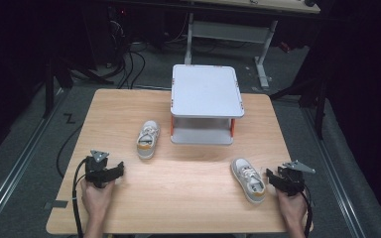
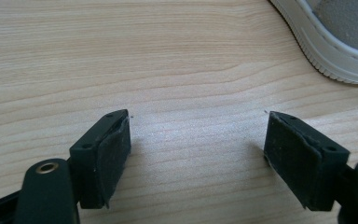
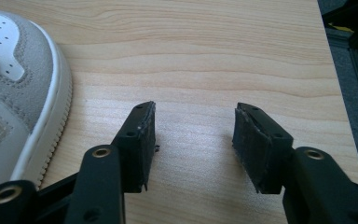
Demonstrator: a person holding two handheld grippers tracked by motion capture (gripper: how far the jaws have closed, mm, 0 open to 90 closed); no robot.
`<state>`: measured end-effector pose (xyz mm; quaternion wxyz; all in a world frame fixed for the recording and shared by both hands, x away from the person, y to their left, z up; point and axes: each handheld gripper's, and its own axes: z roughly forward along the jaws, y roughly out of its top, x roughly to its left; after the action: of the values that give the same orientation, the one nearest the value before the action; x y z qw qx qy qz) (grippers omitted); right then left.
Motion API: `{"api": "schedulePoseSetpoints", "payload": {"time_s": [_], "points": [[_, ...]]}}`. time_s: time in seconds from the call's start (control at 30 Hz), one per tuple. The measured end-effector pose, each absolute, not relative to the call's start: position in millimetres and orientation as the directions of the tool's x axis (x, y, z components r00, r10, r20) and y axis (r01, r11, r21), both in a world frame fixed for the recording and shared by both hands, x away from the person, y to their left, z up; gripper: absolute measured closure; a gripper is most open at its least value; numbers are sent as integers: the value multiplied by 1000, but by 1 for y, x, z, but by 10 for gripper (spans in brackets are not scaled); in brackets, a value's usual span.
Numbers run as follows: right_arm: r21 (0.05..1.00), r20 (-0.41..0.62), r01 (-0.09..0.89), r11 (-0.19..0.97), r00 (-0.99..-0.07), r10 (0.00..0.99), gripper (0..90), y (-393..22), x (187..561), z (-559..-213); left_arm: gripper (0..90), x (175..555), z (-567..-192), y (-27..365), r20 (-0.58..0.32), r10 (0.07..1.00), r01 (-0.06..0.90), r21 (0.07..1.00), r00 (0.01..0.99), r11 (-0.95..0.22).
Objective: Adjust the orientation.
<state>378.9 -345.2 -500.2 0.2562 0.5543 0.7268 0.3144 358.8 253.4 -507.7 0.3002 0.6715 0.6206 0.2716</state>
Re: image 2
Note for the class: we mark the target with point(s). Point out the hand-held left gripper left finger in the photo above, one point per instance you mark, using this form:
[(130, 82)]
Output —
[(105, 161)]

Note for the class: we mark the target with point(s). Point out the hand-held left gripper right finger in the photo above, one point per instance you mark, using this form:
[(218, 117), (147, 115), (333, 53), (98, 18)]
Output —
[(301, 161)]

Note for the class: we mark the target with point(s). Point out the white and grey sneaker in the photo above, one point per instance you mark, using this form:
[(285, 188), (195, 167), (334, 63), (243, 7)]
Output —
[(326, 56)]

